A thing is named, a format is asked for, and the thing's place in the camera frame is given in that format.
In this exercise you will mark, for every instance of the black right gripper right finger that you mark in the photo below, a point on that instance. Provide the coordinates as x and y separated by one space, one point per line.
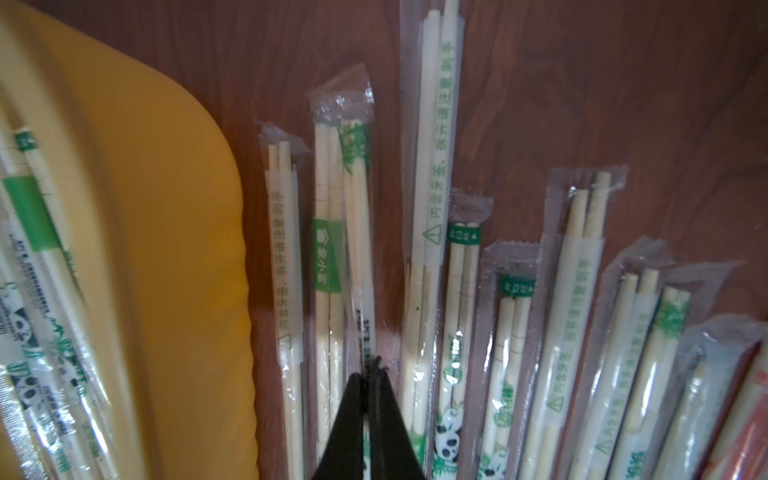
391 454

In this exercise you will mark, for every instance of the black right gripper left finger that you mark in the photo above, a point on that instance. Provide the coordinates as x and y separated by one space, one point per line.
343 455

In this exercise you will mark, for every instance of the green tip chopsticks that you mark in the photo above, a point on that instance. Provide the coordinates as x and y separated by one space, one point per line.
684 297

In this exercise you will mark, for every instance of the red striped chopsticks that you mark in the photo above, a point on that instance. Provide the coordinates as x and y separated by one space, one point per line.
740 450

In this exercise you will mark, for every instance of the long plain chopsticks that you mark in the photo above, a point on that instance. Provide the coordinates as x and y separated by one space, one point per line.
431 35

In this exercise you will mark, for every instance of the white sleeve chopsticks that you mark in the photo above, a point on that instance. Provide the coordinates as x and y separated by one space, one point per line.
576 205

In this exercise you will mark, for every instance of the green label wrapped chopsticks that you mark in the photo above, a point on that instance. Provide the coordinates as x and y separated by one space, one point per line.
344 311

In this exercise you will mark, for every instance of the panda print wrapped chopsticks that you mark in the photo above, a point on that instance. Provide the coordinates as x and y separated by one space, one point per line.
49 322

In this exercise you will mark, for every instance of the yellow plastic storage box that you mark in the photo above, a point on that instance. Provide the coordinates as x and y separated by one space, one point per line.
153 200

